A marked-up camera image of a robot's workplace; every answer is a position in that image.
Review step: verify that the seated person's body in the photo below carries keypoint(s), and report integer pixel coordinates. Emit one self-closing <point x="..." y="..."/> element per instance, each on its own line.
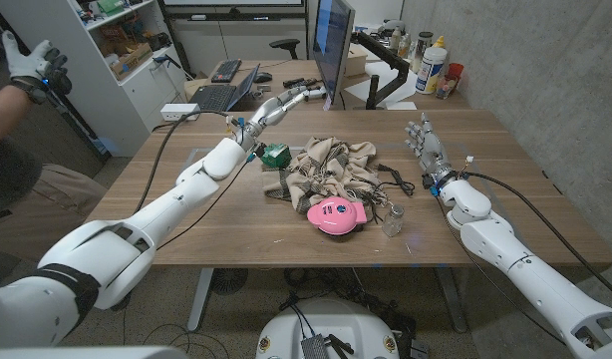
<point x="37" y="209"/>

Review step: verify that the yellow capped bottle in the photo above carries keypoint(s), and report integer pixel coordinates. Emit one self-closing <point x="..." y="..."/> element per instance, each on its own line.
<point x="439" y="42"/>

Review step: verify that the pink mini waffle maker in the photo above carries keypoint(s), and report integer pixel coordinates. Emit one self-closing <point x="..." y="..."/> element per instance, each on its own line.
<point x="336" y="214"/>

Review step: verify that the dark lidded jar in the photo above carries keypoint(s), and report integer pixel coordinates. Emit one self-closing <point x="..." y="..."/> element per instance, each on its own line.
<point x="421" y="47"/>

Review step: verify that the red cup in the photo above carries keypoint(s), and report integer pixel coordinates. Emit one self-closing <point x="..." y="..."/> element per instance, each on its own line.
<point x="455" y="71"/>

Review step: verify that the beige plaid scarf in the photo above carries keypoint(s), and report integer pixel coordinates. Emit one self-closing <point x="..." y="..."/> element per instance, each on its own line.
<point x="326" y="169"/>

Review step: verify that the white wipes canister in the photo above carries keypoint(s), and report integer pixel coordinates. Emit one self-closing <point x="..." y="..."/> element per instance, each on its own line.
<point x="429" y="70"/>

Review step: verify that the white shelf cabinet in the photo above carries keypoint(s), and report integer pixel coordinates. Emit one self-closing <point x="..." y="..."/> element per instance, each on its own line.
<point x="136" y="95"/>

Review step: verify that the green package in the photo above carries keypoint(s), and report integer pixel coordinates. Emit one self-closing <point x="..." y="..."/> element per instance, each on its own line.
<point x="277" y="157"/>

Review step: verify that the black keyboard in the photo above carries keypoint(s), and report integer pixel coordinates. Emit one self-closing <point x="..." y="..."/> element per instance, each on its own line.
<point x="226" y="71"/>

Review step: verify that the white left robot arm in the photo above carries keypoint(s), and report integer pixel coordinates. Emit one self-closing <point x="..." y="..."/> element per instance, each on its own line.
<point x="151" y="219"/>

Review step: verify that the wooden desk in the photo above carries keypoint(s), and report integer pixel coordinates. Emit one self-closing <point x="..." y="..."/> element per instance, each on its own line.
<point x="236" y="106"/>

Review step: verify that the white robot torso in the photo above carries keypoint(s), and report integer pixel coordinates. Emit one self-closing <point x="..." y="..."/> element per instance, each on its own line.
<point x="336" y="319"/>

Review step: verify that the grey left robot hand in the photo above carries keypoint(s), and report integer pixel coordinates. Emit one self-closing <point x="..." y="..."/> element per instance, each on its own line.
<point x="268" y="113"/>

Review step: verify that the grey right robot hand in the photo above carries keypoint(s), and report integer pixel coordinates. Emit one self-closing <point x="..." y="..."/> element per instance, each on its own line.
<point x="433" y="154"/>

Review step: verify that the cardboard box with items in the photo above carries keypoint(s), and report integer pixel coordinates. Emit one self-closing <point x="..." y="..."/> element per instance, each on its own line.
<point x="131" y="60"/>

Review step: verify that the white game controller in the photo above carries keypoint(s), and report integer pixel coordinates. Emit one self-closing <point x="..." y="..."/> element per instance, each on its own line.
<point x="318" y="94"/>

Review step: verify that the black computer monitor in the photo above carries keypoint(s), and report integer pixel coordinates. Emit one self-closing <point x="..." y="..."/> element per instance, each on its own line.
<point x="331" y="45"/>

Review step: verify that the plain cardboard box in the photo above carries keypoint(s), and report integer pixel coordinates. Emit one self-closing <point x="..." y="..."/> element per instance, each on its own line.
<point x="357" y="60"/>

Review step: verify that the black computer mouse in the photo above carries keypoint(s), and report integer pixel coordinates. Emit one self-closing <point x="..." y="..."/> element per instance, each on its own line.
<point x="263" y="77"/>

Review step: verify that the black office chair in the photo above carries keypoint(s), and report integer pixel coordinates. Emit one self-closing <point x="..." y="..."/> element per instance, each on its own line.
<point x="285" y="45"/>

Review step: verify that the black laptop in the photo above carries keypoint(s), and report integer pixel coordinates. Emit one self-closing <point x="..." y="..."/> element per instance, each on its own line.
<point x="214" y="97"/>

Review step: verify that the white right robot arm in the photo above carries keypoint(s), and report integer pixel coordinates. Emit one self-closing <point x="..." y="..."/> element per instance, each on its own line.
<point x="535" y="279"/>

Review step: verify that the small clear glass jar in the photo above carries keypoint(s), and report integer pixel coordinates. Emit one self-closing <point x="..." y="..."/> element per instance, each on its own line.
<point x="393" y="222"/>

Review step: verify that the white power strip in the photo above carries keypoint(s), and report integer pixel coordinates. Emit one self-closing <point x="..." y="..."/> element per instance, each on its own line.
<point x="179" y="111"/>

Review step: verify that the grey table leg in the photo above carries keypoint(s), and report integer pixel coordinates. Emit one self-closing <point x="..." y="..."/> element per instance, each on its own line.
<point x="200" y="299"/>
<point x="451" y="299"/>

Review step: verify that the person's white gloved hand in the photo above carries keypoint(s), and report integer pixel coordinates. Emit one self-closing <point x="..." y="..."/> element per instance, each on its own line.
<point x="27" y="65"/>

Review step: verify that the black remote control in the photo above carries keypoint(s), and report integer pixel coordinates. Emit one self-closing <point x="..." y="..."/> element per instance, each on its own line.
<point x="295" y="82"/>

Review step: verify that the person's bare forearm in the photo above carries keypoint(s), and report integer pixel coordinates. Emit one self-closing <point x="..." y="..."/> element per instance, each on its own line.
<point x="2" y="112"/>

